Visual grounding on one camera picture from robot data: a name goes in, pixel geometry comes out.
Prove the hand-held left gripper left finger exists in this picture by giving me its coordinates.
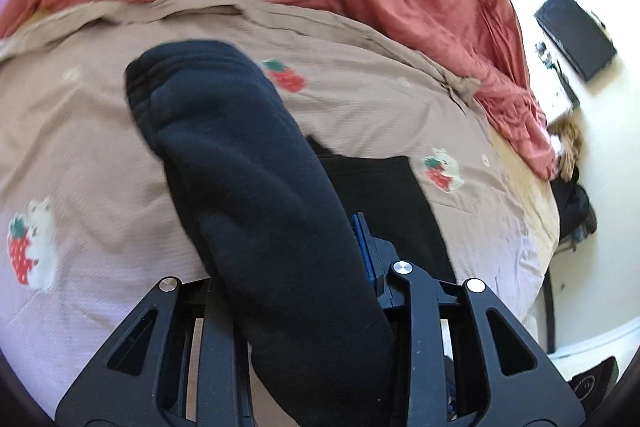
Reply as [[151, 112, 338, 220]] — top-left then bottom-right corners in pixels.
[[55, 277, 257, 427]]

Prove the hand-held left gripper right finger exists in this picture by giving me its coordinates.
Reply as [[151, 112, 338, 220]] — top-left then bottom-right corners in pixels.
[[350, 213, 586, 427]]

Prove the black sweater with orange patches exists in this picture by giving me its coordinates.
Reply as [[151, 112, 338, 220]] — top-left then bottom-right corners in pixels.
[[125, 39, 457, 427]]

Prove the black bag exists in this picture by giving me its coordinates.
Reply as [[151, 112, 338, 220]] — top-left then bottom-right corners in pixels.
[[550, 167, 598, 243]]

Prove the brown furry toy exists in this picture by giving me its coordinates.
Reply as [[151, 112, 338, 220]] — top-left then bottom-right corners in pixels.
[[547, 119, 586, 180]]

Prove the beige strawberry print blanket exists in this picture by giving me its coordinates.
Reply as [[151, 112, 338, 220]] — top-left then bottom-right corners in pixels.
[[0, 0, 561, 427]]

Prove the flat black box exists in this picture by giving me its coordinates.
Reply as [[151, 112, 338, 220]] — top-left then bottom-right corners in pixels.
[[534, 0, 618, 82]]

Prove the black strap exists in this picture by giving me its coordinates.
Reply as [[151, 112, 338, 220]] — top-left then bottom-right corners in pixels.
[[544, 267, 559, 353]]

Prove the black cable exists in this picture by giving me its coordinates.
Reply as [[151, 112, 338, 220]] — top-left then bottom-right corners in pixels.
[[552, 57, 581, 110]]

